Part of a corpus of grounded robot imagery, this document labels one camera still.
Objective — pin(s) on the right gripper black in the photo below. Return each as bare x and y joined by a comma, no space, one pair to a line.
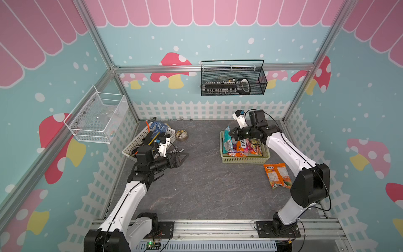
237,135

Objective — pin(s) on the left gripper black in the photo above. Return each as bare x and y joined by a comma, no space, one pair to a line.
176,164

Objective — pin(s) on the orange Fox's candy bag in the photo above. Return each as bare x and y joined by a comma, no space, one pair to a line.
238,154

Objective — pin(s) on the light green perforated basket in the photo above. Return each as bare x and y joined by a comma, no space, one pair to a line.
243,160

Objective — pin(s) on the teal candy bag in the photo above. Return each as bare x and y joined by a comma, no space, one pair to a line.
227,142

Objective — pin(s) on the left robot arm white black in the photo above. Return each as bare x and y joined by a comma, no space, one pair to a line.
116,233

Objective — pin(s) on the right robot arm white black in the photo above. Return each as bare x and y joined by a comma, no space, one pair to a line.
312,180

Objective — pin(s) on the white perforated plastic basket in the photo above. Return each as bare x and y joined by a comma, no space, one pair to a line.
138,140

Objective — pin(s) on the electronics in mesh basket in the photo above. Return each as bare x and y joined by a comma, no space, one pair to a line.
226,87

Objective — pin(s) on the clear packing tape roll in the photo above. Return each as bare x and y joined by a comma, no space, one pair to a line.
181,135

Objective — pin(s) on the green lit circuit board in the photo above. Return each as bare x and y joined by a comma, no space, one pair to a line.
152,245

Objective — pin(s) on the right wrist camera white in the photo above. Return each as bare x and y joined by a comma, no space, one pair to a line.
240,117

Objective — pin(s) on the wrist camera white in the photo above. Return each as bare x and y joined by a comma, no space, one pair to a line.
162,148
240,117

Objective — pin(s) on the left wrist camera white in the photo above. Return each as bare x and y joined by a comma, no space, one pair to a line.
162,148

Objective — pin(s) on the orange snack bag by wall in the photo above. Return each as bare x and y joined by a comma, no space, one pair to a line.
278,175

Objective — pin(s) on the black wire mesh wall basket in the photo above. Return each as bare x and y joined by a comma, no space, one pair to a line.
232,78

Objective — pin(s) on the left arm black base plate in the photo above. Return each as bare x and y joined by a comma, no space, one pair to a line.
162,230

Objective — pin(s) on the white wire wall basket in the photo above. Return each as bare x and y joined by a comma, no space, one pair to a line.
97,117

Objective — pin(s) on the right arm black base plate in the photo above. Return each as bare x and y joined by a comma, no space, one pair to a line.
275,229

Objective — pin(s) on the aluminium front rail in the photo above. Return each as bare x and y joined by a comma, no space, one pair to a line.
247,229

